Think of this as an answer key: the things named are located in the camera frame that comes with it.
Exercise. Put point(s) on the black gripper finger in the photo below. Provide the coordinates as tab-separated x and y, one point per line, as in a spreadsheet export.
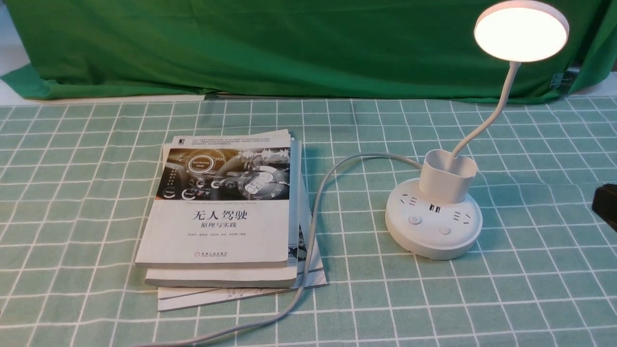
604	204

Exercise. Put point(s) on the white desk lamp with sockets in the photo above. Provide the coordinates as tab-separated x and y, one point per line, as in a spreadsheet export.
434	216

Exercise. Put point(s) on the metal binder clip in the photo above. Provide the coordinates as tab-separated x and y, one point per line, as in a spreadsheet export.
562	81

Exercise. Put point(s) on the top white self-driving book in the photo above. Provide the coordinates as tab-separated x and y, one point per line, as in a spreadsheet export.
221	226

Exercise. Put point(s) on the green checkered tablecloth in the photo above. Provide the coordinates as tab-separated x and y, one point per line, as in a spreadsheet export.
77	182

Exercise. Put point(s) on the green backdrop cloth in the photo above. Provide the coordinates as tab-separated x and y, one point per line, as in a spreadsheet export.
393	49

